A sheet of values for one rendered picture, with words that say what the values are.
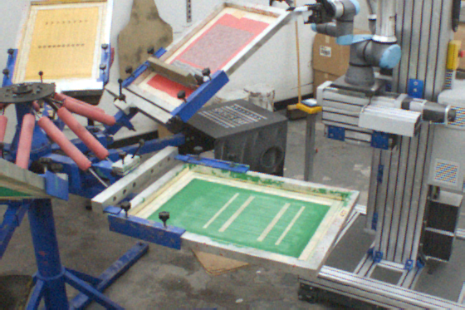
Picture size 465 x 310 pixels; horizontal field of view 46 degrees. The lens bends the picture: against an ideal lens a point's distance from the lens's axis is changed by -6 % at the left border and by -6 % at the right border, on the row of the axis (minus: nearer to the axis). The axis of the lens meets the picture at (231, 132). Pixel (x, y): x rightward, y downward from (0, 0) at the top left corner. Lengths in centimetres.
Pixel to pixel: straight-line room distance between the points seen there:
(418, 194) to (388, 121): 58
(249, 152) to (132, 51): 218
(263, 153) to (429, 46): 105
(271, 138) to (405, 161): 73
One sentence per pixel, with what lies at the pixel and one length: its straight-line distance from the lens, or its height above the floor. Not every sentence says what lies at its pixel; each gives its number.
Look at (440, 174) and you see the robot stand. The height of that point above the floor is 83.
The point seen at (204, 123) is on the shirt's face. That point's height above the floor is 95.
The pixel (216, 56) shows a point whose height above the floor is 132.
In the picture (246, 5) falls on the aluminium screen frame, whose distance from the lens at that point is 317.
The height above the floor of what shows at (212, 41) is 137.
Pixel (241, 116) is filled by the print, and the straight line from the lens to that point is 318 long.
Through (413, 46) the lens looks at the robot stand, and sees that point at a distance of 283.
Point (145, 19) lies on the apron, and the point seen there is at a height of 116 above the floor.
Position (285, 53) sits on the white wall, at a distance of 604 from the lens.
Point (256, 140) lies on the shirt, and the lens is 308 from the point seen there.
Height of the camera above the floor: 203
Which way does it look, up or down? 21 degrees down
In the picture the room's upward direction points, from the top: straight up
